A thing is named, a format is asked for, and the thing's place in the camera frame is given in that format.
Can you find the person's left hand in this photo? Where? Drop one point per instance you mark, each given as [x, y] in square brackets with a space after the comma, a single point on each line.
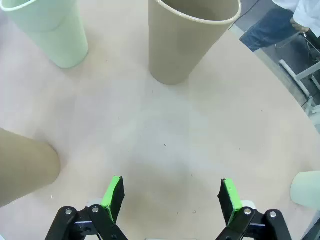
[301, 27]

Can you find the person's blue jeans leg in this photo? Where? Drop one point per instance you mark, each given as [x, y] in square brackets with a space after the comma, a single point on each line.
[270, 30]

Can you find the tan plastic cup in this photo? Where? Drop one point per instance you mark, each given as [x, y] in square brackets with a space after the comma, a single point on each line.
[175, 50]
[25, 165]

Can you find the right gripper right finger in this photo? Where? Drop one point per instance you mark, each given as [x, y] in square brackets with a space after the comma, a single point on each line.
[231, 200]

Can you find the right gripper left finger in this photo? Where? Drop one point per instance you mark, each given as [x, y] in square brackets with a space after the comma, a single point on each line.
[113, 197]

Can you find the person in white coat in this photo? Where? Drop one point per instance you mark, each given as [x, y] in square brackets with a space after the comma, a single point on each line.
[307, 12]

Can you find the pale green plastic cup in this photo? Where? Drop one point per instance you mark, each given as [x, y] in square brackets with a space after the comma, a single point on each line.
[307, 190]
[62, 37]

